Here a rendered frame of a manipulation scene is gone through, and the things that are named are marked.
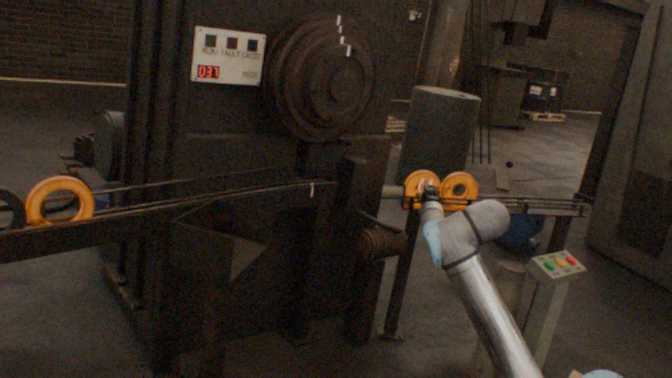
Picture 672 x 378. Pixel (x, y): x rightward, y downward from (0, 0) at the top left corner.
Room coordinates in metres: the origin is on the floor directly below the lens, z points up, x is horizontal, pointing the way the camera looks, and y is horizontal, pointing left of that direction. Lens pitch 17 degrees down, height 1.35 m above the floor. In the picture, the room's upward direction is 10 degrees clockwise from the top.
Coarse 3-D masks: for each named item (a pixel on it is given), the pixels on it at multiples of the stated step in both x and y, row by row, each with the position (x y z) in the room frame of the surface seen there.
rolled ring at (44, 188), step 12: (48, 180) 1.54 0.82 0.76; (60, 180) 1.55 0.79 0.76; (72, 180) 1.57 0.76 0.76; (36, 192) 1.51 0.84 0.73; (48, 192) 1.53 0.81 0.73; (84, 192) 1.59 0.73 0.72; (36, 204) 1.51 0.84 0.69; (84, 204) 1.59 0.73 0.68; (36, 216) 1.51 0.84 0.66; (84, 216) 1.59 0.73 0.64
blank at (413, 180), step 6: (414, 174) 2.32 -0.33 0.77; (420, 174) 2.32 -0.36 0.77; (426, 174) 2.32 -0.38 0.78; (432, 174) 2.32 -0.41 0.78; (408, 180) 2.32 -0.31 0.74; (414, 180) 2.32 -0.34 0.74; (420, 180) 2.32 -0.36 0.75; (426, 180) 2.32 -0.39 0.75; (432, 180) 2.32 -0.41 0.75; (438, 180) 2.33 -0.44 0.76; (408, 186) 2.32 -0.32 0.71; (414, 186) 2.32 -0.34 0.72; (408, 192) 2.32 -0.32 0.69; (414, 192) 2.32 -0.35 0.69; (408, 198) 2.32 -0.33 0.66; (414, 204) 2.32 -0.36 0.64; (420, 204) 2.32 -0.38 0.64
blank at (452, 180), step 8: (448, 176) 2.35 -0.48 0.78; (456, 176) 2.33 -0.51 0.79; (464, 176) 2.33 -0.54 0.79; (448, 184) 2.33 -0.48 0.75; (456, 184) 2.33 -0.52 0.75; (464, 184) 2.33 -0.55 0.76; (472, 184) 2.34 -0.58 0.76; (448, 192) 2.33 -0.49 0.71; (472, 192) 2.34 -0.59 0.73; (448, 200) 2.33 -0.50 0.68; (456, 200) 2.33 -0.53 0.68; (456, 208) 2.33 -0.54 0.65
